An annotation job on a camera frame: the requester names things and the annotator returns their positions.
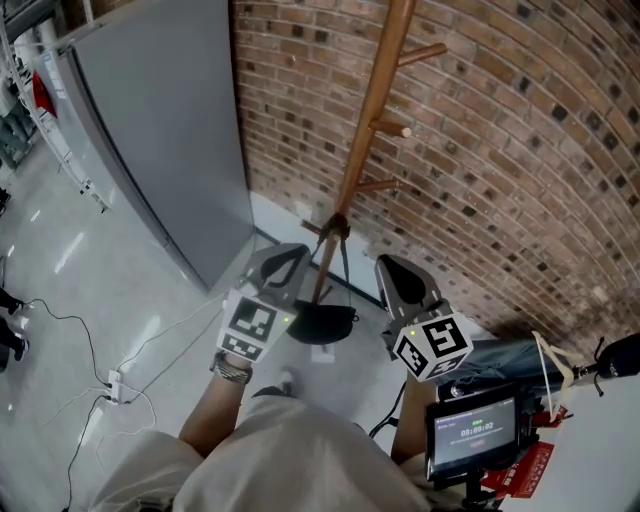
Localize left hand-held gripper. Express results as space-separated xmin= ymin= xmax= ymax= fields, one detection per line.
xmin=217 ymin=243 xmax=314 ymax=364

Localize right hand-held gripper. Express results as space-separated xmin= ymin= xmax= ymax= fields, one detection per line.
xmin=374 ymin=254 xmax=474 ymax=384

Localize black bag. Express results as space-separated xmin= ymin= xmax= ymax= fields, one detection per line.
xmin=286 ymin=219 xmax=361 ymax=346

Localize wooden coat rack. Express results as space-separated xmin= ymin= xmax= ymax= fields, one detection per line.
xmin=299 ymin=0 xmax=449 ymax=307

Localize person's right forearm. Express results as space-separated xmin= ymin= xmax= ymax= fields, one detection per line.
xmin=389 ymin=373 xmax=442 ymax=467

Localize person's left forearm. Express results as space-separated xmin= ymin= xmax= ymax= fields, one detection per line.
xmin=178 ymin=349 xmax=254 ymax=457

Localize grey folded garment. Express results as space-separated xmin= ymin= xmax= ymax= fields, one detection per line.
xmin=462 ymin=338 xmax=569 ymax=387

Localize black screen tablet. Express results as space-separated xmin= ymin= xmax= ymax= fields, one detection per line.
xmin=424 ymin=382 xmax=532 ymax=490

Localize white clothes hanger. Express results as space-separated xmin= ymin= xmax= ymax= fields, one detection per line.
xmin=529 ymin=329 xmax=585 ymax=424

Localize person's beige clothing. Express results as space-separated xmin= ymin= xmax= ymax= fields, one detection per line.
xmin=88 ymin=393 xmax=432 ymax=512

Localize white power strip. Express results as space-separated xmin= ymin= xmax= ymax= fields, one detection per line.
xmin=105 ymin=368 xmax=124 ymax=405

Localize red printed paper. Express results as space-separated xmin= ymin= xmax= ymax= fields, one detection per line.
xmin=482 ymin=404 xmax=574 ymax=501

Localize red sign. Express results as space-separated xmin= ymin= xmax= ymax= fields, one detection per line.
xmin=31 ymin=69 xmax=60 ymax=120

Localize beaded wrist bracelet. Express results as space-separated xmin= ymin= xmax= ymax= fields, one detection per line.
xmin=209 ymin=351 xmax=254 ymax=386

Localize black tablet cable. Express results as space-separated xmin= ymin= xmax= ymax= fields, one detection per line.
xmin=368 ymin=382 xmax=407 ymax=437

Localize white floor cable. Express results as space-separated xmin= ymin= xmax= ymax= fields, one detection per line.
xmin=42 ymin=294 xmax=229 ymax=461

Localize black tablet mount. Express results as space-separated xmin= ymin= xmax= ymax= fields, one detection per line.
xmin=432 ymin=467 xmax=506 ymax=512

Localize black floor cable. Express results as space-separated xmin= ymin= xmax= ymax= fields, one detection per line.
xmin=22 ymin=298 xmax=114 ymax=512

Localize white metal frame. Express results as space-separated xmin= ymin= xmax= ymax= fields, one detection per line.
xmin=0 ymin=19 xmax=112 ymax=215

